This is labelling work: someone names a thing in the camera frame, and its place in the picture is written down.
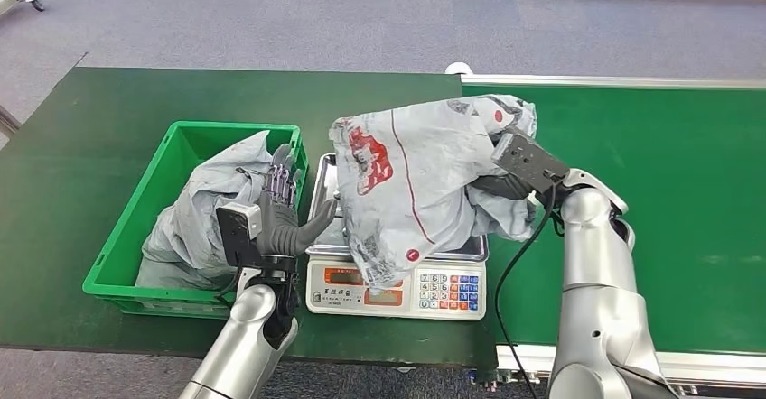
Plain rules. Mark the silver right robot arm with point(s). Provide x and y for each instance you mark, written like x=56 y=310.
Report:
x=598 y=294

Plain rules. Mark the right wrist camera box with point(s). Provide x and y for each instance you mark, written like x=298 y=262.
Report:
x=529 y=160

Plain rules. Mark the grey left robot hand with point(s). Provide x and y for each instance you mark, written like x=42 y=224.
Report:
x=281 y=229

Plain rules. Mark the electronic scale with steel tray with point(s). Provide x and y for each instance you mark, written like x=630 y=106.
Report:
x=449 y=294

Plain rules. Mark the green plastic crate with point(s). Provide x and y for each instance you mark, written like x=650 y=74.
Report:
x=149 y=187

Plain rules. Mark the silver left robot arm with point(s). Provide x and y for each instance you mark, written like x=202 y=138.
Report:
x=245 y=342

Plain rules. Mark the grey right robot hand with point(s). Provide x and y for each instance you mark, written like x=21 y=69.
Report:
x=502 y=187

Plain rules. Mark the white conveyor roller end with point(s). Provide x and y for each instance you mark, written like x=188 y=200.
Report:
x=458 y=68

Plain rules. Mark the plain grey plastic package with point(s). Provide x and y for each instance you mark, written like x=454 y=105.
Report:
x=197 y=217

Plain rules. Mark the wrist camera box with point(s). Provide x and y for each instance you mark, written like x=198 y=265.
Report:
x=236 y=235
x=529 y=160

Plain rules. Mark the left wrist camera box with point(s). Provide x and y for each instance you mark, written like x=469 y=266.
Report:
x=236 y=235

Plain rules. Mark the grey package with red print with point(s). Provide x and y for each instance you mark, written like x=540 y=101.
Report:
x=419 y=187

